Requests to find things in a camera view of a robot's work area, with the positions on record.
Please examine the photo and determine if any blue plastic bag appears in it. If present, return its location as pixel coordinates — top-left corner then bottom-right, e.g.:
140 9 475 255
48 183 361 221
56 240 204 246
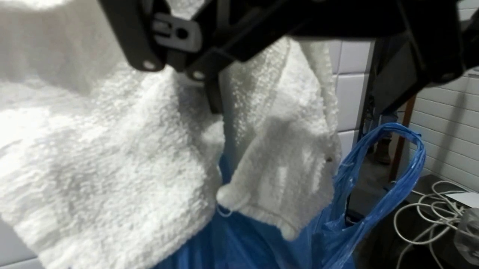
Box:
155 121 429 269

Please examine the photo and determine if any white towel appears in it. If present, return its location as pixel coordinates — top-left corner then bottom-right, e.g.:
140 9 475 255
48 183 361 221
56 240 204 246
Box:
0 0 346 269

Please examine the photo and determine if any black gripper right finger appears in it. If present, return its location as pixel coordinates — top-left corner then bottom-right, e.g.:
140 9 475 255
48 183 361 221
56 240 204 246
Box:
369 0 479 116

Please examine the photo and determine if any white floor cable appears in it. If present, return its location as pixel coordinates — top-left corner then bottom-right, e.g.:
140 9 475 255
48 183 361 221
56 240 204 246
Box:
394 177 479 269

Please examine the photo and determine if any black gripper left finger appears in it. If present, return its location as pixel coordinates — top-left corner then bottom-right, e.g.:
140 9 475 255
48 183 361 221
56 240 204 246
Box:
96 0 301 115

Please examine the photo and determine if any white flat box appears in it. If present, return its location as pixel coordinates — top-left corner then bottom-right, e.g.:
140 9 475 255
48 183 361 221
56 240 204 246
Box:
444 189 479 209

